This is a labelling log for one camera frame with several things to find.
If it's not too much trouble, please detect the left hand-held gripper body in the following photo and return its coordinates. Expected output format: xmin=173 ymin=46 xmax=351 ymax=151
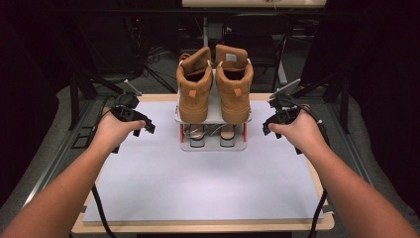
xmin=111 ymin=78 xmax=148 ymax=123

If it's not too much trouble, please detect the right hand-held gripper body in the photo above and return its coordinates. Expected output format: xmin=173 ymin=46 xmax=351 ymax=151
xmin=268 ymin=78 xmax=302 ymax=125

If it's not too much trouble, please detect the black rhinestone strap sandal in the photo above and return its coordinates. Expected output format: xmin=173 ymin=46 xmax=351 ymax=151
xmin=185 ymin=123 xmax=208 ymax=149
xmin=216 ymin=123 xmax=238 ymax=148

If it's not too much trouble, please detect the tan suede boot with label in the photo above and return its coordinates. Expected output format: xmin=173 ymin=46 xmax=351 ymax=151
xmin=215 ymin=44 xmax=255 ymax=125

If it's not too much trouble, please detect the white two-tier shoe rack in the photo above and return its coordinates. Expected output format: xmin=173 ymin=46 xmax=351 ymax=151
xmin=173 ymin=68 xmax=254 ymax=152

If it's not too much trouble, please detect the person's left hand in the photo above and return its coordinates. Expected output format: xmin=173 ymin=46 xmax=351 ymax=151
xmin=92 ymin=107 xmax=147 ymax=155

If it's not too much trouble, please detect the person's right hand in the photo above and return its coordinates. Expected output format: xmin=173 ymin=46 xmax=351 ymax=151
xmin=267 ymin=104 xmax=328 ymax=157

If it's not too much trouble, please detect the black metal stand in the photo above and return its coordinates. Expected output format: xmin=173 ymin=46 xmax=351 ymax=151
xmin=290 ymin=70 xmax=351 ymax=135
xmin=67 ymin=65 xmax=132 ymax=132

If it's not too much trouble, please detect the black folding chair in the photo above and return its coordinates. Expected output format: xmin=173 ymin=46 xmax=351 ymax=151
xmin=220 ymin=13 xmax=295 ymax=93

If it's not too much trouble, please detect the white table mat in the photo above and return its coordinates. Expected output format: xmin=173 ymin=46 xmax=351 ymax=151
xmin=82 ymin=99 xmax=325 ymax=222

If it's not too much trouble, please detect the white desk with legs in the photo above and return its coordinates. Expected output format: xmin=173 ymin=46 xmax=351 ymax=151
xmin=181 ymin=0 xmax=328 ymax=86

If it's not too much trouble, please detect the black cable bundle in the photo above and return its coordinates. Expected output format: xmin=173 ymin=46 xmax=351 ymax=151
xmin=123 ymin=14 xmax=206 ymax=94

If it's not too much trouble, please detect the right hand-held gripper cable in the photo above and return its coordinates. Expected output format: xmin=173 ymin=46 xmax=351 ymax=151
xmin=283 ymin=98 xmax=331 ymax=238

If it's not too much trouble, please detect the hand-held gripper cable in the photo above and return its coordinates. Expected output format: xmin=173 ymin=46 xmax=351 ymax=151
xmin=283 ymin=98 xmax=331 ymax=238
xmin=91 ymin=97 xmax=118 ymax=238

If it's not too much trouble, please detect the left hand-held gripper cable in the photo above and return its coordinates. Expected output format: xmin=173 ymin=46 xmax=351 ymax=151
xmin=91 ymin=97 xmax=118 ymax=238

